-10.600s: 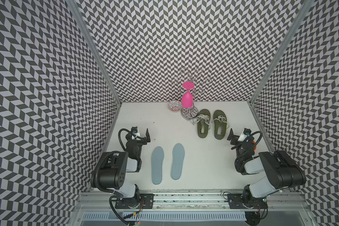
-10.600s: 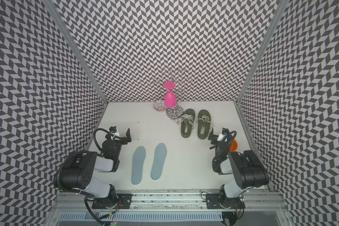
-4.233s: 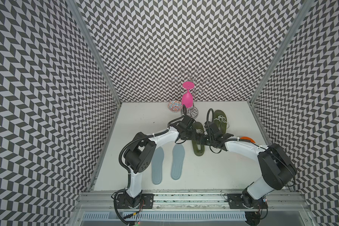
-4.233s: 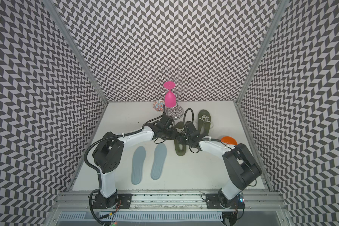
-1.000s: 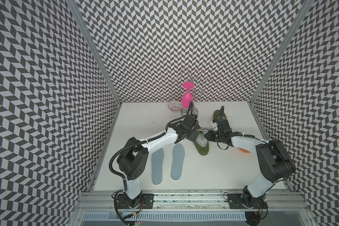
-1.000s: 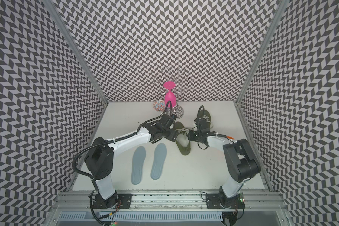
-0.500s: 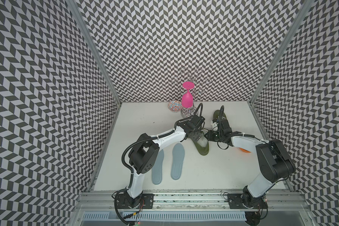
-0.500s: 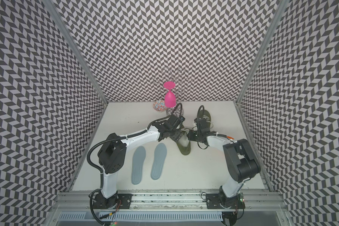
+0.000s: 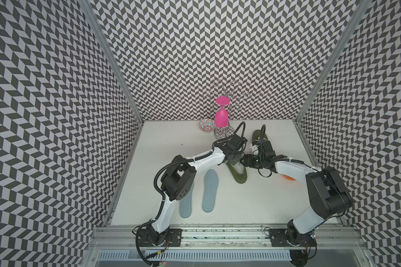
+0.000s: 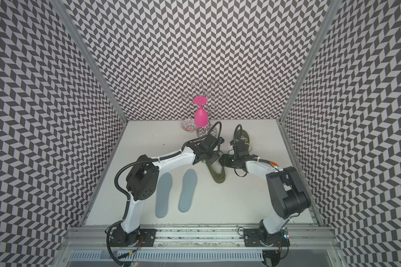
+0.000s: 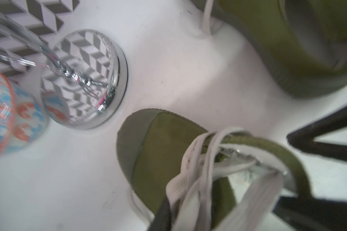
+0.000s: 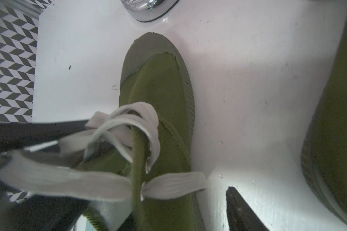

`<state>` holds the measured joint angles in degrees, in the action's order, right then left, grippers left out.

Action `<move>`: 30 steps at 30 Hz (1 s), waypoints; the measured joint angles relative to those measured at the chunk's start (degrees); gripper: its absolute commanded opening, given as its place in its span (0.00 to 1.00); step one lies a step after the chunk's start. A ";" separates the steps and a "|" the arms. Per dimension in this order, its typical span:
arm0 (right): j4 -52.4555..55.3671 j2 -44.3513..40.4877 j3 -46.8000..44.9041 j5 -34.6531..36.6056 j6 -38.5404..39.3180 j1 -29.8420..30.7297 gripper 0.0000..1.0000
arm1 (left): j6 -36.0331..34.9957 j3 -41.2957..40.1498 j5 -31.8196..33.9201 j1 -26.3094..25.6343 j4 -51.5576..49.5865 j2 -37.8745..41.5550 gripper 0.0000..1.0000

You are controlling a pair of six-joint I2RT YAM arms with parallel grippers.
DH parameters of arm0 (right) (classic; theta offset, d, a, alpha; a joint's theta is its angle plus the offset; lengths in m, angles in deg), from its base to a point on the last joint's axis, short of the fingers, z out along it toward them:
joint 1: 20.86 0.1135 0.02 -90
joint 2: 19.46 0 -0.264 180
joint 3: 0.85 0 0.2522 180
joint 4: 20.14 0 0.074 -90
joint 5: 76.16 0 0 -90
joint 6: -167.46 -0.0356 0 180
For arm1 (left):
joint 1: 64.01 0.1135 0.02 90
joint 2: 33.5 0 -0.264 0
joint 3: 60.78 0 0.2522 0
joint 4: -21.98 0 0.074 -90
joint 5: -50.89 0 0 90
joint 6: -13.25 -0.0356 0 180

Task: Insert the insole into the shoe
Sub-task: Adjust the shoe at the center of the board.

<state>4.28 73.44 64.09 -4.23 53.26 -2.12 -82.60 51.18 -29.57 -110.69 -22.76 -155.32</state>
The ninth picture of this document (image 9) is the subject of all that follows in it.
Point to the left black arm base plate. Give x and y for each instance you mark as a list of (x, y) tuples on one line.
[(173, 237)]

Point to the olive green shoe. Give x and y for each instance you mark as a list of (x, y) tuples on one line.
[(256, 137), (237, 169)]

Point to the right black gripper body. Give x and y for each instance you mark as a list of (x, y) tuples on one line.
[(254, 162)]

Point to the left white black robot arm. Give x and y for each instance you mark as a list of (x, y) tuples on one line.
[(175, 180)]

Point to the clear glass holder stand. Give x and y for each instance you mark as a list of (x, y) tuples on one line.
[(229, 89)]

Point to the orange plastic bowl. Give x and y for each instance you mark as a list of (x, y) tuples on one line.
[(289, 178)]

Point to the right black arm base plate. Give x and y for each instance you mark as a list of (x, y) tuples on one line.
[(277, 237)]

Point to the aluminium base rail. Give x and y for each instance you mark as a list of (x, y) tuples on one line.
[(328, 236)]

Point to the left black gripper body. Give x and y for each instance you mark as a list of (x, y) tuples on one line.
[(236, 158)]

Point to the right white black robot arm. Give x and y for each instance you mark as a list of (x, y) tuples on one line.
[(328, 196)]

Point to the grey-blue insole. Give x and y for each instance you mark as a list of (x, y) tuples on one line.
[(211, 183), (185, 205)]

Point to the colourful patterned small bowl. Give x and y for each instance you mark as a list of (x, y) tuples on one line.
[(207, 125)]

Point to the pink plastic wine glass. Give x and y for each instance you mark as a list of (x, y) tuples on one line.
[(221, 117)]

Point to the white slotted cable duct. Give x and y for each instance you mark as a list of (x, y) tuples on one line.
[(197, 255)]

